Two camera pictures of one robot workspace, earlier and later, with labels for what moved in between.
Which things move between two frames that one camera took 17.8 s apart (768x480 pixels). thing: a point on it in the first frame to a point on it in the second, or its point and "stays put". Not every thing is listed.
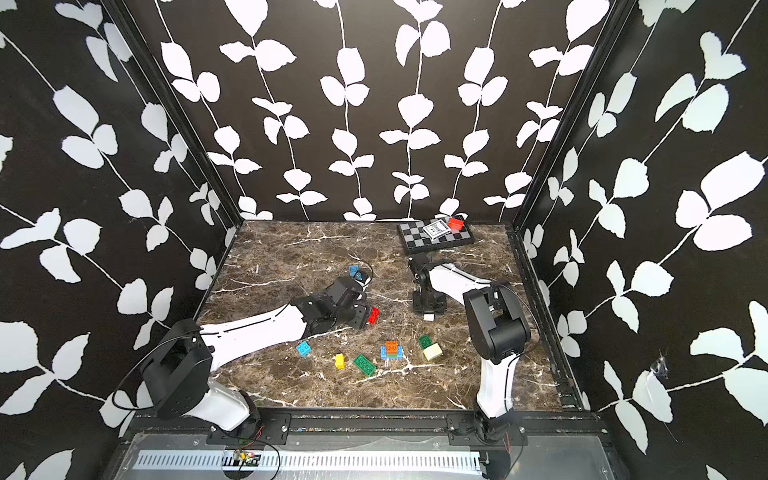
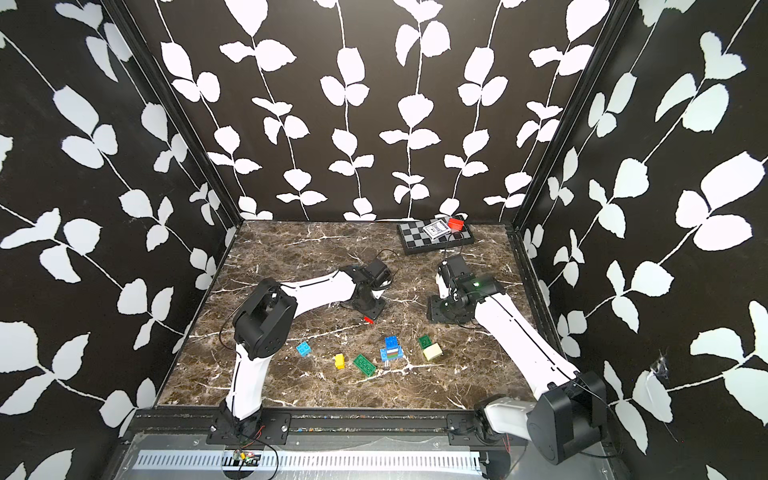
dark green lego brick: (425, 341) stays put
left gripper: (361, 319) to (375, 313)
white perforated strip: (215, 462) stays put
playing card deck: (437, 229) stays put
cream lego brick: (433, 351) stays put
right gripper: (438, 309) to (434, 311)
